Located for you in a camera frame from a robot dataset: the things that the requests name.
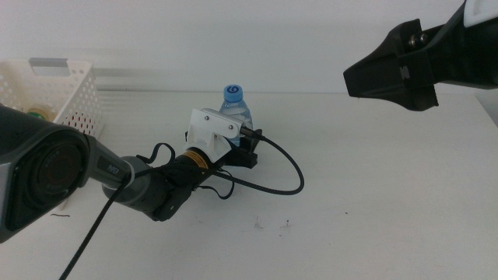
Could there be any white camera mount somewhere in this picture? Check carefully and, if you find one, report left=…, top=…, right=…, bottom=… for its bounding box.
left=184, top=107, right=244, bottom=163
left=462, top=0, right=498, bottom=28

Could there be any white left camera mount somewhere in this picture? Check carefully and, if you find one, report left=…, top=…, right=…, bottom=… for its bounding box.
left=184, top=107, right=244, bottom=163

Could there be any black braided camera cable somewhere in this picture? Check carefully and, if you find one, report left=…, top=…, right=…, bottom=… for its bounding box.
left=58, top=126, right=305, bottom=280

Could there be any white perforated plastic basket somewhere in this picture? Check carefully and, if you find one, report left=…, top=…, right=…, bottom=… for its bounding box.
left=0, top=58, right=105, bottom=140

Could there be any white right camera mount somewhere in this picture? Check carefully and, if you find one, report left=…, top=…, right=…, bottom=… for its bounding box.
left=462, top=0, right=498, bottom=28

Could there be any thin black wire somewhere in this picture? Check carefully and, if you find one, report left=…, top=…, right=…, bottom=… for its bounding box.
left=198, top=170, right=236, bottom=201
left=135, top=142, right=177, bottom=166

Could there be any small water bottle blue cap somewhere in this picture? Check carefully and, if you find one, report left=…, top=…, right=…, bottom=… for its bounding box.
left=219, top=84, right=254, bottom=148

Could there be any yellow juice bottle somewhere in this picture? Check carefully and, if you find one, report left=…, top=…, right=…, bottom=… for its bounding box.
left=26, top=107, right=51, bottom=121

